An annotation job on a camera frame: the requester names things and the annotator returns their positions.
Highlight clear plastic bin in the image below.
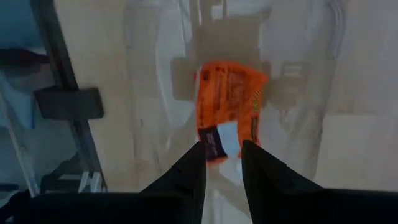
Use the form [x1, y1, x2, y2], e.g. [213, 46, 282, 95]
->
[123, 0, 348, 224]

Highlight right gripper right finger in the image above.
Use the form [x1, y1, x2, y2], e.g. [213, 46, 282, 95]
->
[241, 139, 398, 224]

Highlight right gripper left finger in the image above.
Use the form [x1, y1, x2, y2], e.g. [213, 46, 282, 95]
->
[0, 141, 207, 224]

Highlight orange candy pack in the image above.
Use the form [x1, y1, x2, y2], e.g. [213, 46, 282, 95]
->
[194, 60, 270, 166]

